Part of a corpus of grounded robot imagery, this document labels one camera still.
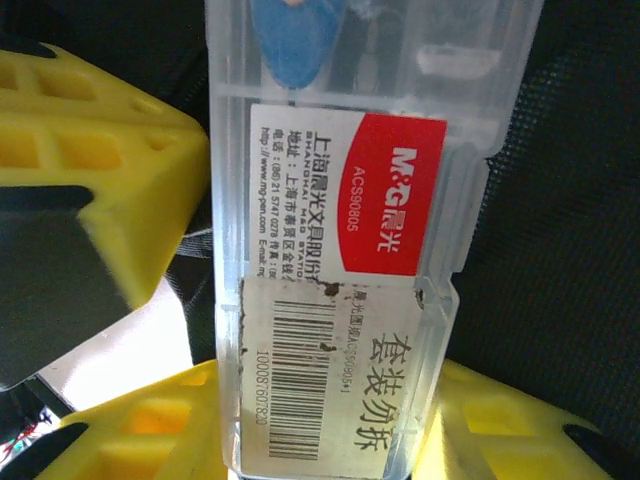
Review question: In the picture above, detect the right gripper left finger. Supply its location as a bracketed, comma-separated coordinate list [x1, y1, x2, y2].
[0, 359, 226, 480]

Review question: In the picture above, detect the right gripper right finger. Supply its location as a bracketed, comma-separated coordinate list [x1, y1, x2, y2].
[399, 359, 621, 480]

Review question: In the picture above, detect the clear plastic compass set box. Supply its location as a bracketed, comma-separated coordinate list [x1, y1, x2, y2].
[205, 0, 546, 480]

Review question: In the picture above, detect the black backpack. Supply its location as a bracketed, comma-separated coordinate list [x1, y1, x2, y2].
[0, 0, 640, 451]

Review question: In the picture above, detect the blue plastic piece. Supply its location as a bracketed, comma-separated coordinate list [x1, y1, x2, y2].
[249, 0, 346, 90]

